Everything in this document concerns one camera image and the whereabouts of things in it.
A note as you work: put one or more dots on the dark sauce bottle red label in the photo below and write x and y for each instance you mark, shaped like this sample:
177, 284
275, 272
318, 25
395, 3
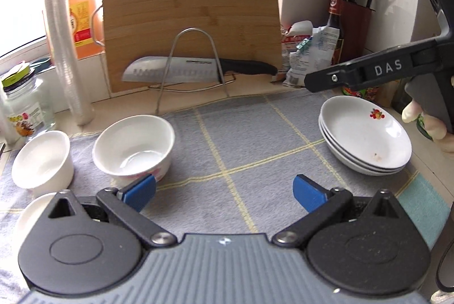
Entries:
335, 16

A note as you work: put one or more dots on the person's right hand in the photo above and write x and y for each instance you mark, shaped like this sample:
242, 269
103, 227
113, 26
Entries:
411, 110

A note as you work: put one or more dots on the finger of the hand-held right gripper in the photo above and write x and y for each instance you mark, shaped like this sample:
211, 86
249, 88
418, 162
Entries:
354, 75

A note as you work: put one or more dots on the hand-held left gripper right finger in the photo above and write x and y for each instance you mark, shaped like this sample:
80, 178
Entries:
308, 192

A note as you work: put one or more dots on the white plastic food bag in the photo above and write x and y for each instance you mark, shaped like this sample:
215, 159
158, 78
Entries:
319, 55

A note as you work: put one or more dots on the glass jar yellow-green lid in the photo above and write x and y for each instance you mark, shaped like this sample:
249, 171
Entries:
28, 105

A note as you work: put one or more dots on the brown knife block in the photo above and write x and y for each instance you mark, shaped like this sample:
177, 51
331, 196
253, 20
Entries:
354, 27

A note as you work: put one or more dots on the teal plastic container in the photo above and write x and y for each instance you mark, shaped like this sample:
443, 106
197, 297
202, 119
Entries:
42, 63

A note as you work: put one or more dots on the oval white fruit-print plate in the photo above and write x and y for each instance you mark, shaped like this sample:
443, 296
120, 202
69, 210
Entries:
369, 174

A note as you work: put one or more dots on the small stained fruit-print plate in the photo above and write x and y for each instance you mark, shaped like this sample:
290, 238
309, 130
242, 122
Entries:
354, 130

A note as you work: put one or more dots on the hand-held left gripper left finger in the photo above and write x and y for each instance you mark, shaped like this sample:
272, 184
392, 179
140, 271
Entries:
142, 188

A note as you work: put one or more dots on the bamboo cutting board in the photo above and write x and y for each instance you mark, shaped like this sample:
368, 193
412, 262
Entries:
177, 6

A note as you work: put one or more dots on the checked grey teal printed mat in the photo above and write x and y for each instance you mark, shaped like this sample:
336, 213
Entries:
248, 133

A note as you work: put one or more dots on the green lidded jar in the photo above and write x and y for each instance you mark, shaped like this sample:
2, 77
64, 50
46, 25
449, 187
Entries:
365, 93

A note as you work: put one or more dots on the white bowl pink flowers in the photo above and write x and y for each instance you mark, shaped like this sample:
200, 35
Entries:
124, 137

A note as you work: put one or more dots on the large white fruit-print plate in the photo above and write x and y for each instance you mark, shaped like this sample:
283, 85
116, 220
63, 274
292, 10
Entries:
369, 170

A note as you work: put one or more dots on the tall white bowl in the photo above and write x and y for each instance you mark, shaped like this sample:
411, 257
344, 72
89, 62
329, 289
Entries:
30, 215

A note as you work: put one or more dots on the red and white food bag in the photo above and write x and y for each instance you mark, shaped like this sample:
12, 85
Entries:
289, 45

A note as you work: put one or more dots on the small plain white bowl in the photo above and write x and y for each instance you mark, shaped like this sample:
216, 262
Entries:
39, 162

